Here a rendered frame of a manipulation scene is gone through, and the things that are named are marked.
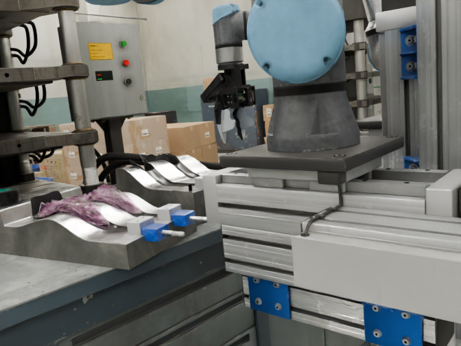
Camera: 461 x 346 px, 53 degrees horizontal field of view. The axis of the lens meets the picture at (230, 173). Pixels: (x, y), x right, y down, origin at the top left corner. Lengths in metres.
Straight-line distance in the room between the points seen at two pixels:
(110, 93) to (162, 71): 8.10
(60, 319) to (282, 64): 0.71
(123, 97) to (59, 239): 1.11
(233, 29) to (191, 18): 8.37
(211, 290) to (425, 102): 0.76
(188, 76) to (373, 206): 9.08
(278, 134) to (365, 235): 0.22
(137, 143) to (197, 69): 4.61
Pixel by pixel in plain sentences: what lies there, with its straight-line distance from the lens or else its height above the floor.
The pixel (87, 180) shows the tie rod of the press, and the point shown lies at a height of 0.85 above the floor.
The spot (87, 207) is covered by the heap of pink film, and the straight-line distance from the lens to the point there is 1.14.
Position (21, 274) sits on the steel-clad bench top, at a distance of 1.10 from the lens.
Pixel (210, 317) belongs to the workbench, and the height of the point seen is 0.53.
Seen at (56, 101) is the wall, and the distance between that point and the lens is 9.07.
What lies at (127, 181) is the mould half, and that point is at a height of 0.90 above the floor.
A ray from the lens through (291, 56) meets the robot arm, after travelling 0.57.
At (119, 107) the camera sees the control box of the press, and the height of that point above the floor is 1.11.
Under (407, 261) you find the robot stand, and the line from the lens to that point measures 0.55.
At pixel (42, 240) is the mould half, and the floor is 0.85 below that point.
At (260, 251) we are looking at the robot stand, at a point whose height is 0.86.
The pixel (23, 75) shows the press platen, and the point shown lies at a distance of 1.86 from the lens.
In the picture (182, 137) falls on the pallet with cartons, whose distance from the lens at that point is 5.84.
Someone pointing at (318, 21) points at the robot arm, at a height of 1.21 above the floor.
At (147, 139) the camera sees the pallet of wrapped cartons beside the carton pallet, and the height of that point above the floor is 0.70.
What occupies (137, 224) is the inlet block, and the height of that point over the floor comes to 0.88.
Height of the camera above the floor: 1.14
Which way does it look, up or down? 10 degrees down
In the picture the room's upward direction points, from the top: 5 degrees counter-clockwise
